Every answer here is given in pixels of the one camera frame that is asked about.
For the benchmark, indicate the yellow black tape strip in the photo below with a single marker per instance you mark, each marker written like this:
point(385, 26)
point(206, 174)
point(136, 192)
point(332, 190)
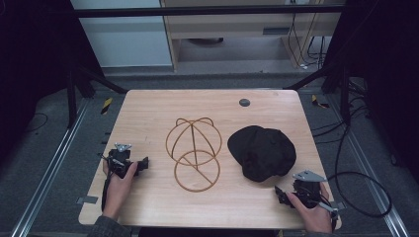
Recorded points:
point(318, 102)
point(106, 105)

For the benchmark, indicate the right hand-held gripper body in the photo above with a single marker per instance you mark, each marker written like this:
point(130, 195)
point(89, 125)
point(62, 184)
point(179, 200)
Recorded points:
point(309, 189)

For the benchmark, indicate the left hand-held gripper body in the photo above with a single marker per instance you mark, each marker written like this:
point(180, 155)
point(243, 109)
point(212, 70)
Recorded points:
point(118, 158)

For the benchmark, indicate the black frame stand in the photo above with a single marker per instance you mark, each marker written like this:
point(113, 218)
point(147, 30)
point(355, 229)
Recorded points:
point(344, 95)
point(71, 98)

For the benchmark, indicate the black cap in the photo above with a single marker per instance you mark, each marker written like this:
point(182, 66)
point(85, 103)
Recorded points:
point(262, 153)

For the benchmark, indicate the grey round table grommet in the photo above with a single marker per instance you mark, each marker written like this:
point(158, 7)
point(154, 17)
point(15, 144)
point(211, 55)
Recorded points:
point(244, 102)

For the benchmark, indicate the light wooden desk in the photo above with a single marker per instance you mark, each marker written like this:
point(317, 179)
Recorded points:
point(230, 28)

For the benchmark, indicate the person's left hand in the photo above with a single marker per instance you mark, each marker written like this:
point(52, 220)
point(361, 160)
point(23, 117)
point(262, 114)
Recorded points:
point(118, 191)

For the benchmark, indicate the black curtain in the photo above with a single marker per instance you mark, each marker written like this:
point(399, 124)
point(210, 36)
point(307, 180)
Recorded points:
point(385, 65)
point(33, 65)

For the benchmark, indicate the white cabinet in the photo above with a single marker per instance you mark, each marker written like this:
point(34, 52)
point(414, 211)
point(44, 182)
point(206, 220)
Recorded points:
point(125, 39)

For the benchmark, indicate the person's right hand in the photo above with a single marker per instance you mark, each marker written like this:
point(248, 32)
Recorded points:
point(313, 217)

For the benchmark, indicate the aluminium floor rail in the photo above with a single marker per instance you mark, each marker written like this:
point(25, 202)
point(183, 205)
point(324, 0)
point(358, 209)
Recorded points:
point(372, 171)
point(49, 168)

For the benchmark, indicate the grey tape piece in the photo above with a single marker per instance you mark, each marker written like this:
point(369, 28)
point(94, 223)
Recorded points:
point(87, 199)
point(341, 205)

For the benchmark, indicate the black horizontal frame bar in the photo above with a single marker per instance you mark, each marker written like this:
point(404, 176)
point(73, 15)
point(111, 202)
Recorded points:
point(204, 11)

